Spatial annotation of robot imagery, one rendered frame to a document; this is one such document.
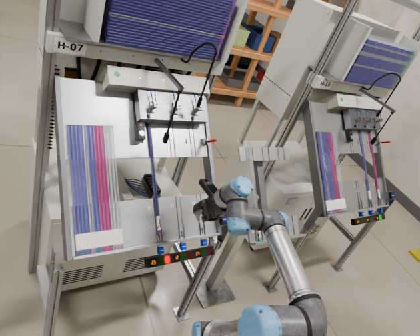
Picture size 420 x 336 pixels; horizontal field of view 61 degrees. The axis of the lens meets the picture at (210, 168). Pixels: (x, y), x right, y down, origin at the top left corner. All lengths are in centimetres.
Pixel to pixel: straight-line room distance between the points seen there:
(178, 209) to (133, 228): 23
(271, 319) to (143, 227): 78
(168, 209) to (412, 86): 382
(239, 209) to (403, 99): 393
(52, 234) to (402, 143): 405
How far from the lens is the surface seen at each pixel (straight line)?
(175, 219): 161
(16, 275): 232
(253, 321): 96
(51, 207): 179
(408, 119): 484
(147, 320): 221
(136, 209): 153
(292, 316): 98
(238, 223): 117
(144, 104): 157
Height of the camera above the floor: 184
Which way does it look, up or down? 32 degrees down
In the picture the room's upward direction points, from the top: 22 degrees clockwise
